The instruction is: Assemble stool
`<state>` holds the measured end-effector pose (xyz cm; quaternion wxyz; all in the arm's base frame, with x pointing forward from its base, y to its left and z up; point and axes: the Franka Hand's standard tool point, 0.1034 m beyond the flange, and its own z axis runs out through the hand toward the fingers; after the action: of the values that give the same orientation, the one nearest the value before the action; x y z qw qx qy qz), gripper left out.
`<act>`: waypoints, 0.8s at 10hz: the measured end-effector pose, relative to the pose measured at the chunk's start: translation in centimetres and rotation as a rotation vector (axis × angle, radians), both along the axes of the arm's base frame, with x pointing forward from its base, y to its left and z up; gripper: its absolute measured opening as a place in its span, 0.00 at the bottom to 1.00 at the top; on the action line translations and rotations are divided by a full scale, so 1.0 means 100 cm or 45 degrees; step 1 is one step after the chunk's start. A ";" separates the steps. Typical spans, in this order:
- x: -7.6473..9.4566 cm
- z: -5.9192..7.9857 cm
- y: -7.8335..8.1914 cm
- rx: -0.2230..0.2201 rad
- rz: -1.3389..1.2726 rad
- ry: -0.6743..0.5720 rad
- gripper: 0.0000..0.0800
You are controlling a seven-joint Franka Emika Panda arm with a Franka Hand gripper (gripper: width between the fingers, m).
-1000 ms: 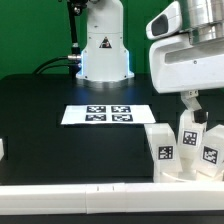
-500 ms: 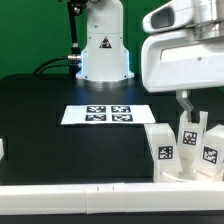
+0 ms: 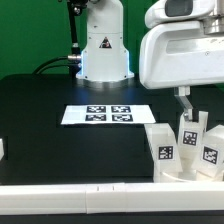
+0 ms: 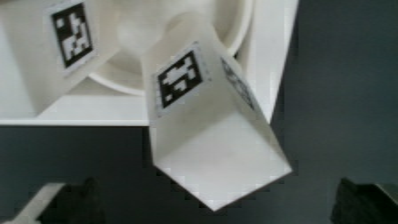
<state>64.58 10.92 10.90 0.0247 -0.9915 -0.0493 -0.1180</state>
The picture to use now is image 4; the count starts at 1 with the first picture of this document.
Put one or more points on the white round stool seat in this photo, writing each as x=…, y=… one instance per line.
x=143, y=18

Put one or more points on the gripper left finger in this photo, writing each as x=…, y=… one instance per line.
x=64, y=204

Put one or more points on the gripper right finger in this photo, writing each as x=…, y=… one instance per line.
x=366, y=203

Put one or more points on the white front rail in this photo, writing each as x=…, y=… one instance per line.
x=92, y=106

